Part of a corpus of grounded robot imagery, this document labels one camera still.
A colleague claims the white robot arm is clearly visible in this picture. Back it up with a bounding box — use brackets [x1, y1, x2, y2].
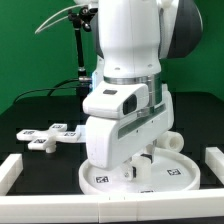
[83, 0, 203, 179]

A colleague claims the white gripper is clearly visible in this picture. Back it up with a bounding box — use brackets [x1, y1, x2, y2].
[86, 91, 174, 180]

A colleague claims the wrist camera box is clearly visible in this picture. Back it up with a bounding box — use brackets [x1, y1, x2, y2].
[83, 81, 149, 119]

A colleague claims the white left fence bar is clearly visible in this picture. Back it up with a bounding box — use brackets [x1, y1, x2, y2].
[0, 154, 23, 196]

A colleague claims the white front fence bar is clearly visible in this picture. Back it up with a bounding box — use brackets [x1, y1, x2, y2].
[0, 188, 224, 224]

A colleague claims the white fence bar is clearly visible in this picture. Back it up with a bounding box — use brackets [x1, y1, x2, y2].
[0, 154, 23, 196]
[205, 147, 224, 185]
[0, 188, 224, 224]

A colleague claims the black cable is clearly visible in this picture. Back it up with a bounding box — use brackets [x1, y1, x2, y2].
[13, 78, 81, 103]

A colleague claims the white cable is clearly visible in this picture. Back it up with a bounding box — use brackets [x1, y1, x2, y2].
[34, 3, 84, 35]

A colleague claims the white marker sheet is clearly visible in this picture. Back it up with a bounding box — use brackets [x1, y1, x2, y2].
[75, 125, 86, 143]

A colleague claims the white cross-shaped table base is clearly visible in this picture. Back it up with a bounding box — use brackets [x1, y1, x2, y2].
[16, 123, 81, 153]

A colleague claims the white right fence bar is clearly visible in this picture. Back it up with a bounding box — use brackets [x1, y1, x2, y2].
[205, 147, 224, 185]

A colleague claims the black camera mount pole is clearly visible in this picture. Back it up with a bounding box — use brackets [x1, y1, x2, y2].
[68, 6, 94, 97]

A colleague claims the white round table top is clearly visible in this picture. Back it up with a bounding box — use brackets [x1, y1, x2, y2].
[79, 148, 200, 194]

